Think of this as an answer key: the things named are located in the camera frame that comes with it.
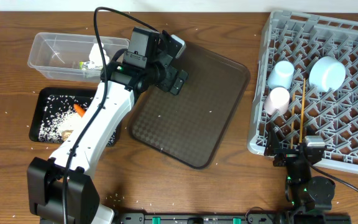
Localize wooden chopstick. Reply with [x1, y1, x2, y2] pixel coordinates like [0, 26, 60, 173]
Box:
[290, 92, 296, 149]

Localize pink cup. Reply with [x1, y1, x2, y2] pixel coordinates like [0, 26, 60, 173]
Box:
[264, 87, 290, 115]

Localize brown serving tray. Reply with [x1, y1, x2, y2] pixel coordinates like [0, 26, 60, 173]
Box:
[128, 43, 250, 169]

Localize wooden chopstick diagonal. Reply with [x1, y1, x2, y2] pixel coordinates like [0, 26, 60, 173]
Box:
[299, 78, 306, 144]

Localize light blue cup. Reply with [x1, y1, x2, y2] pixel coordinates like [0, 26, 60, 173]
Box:
[267, 60, 295, 90]

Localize green yellow wrapper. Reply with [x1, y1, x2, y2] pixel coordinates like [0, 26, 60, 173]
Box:
[79, 44, 103, 70]

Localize light blue rice bowl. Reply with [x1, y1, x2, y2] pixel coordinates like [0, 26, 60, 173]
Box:
[309, 56, 346, 92]

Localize orange carrot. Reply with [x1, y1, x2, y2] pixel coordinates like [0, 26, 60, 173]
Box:
[73, 104, 86, 118]

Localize brown food scrap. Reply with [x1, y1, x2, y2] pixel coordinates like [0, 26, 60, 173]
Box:
[62, 130, 73, 141]

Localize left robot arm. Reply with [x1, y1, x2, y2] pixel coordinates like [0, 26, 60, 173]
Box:
[27, 57, 188, 223]

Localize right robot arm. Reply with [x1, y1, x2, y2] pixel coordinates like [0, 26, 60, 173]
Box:
[264, 128, 336, 224]

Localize grey dishwasher rack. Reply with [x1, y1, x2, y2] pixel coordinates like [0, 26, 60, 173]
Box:
[247, 10, 358, 174]

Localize clear plastic bin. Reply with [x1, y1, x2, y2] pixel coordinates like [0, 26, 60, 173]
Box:
[27, 32, 131, 83]

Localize pile of white rice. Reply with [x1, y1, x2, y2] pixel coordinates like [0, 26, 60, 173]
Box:
[38, 95, 117, 146]

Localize black plastic tray bin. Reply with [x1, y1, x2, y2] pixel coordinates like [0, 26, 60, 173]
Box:
[29, 87, 121, 147]

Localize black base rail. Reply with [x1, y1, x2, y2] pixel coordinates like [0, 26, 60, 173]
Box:
[112, 213, 352, 224]

